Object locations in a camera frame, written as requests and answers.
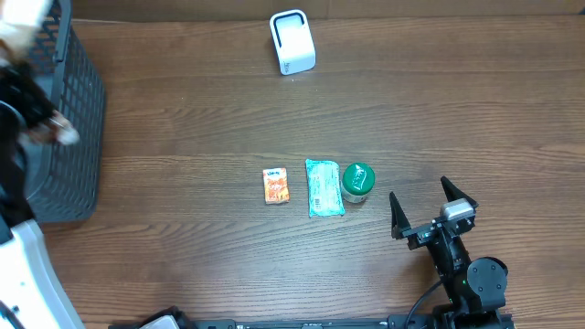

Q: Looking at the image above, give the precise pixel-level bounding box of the teal wet wipes pack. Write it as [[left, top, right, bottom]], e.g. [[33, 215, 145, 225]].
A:
[[305, 159, 346, 218]]

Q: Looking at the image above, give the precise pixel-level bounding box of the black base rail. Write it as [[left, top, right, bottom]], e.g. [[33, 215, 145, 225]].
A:
[[108, 307, 516, 329]]

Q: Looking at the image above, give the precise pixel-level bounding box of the orange Kleenex tissue pack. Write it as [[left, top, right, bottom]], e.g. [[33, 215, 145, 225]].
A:
[[262, 167, 290, 205]]

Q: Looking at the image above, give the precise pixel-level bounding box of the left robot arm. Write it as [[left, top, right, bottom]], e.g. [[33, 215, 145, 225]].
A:
[[1, 0, 83, 328]]

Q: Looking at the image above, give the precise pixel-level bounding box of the green lid jar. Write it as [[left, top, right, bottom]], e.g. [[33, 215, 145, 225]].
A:
[[341, 163, 376, 204]]

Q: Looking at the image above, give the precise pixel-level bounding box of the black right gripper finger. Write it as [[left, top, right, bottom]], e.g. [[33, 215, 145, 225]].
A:
[[441, 176, 479, 208], [389, 192, 411, 239]]

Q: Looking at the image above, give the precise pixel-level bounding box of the brown white snack bag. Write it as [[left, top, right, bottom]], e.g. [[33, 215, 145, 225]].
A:
[[27, 111, 80, 145]]

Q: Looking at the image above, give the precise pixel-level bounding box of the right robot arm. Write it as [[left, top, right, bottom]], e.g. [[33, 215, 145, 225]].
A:
[[388, 176, 516, 329]]

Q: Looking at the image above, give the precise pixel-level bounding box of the grey plastic mesh basket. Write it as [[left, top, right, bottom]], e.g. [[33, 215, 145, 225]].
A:
[[17, 0, 107, 224]]

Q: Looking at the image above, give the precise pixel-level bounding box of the white barcode scanner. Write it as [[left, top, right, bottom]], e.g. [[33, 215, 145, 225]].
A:
[[269, 9, 316, 76]]

